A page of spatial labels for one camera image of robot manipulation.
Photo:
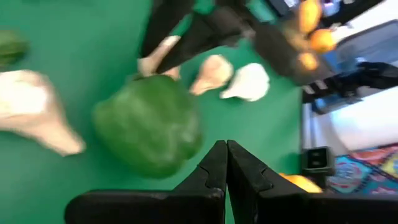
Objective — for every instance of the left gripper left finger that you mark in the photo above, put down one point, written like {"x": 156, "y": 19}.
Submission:
{"x": 155, "y": 208}

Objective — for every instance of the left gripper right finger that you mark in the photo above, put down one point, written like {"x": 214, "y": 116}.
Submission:
{"x": 295, "y": 211}

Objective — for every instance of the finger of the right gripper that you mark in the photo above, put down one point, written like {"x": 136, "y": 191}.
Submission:
{"x": 168, "y": 21}
{"x": 217, "y": 34}

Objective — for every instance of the white garlic bulb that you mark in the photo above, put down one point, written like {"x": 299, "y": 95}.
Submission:
{"x": 247, "y": 81}

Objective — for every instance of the green bell pepper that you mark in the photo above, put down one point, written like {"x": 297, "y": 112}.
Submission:
{"x": 146, "y": 124}

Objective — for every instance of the small green pepper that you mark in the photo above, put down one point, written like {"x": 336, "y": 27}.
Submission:
{"x": 11, "y": 46}

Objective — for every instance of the small black box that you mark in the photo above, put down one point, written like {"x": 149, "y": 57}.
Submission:
{"x": 318, "y": 161}

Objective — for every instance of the colourful rug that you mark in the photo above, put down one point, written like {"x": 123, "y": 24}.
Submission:
{"x": 367, "y": 174}

